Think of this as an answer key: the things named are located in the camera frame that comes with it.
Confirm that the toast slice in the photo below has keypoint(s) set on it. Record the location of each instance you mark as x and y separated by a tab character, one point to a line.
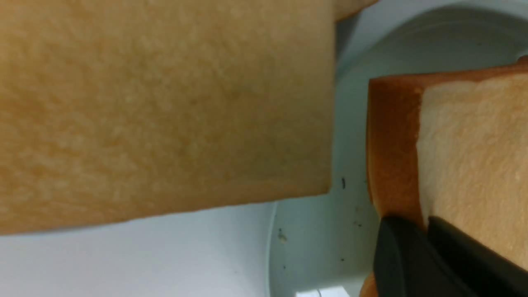
343	9
113	110
455	146
369	287

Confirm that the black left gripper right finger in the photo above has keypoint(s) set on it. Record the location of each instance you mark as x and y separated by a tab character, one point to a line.
485	272

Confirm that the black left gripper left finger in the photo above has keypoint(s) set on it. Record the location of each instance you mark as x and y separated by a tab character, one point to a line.
407	265

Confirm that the light blue bread plate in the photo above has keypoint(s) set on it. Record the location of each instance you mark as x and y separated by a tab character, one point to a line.
323	246

